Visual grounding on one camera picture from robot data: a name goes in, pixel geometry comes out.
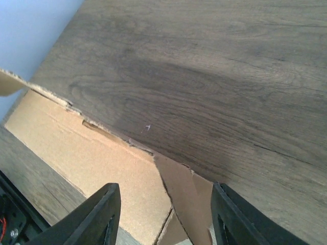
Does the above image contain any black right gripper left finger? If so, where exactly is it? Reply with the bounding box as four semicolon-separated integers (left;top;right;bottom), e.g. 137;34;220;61
27;183;121;245

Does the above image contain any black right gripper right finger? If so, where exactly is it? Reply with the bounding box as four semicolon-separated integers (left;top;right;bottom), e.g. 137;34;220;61
211;182;307;245

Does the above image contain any brown cardboard box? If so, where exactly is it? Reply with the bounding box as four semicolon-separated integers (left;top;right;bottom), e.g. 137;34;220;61
1;70;213;244

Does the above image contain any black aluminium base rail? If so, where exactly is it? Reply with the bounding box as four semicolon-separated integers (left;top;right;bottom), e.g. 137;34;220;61
1;173;51;245

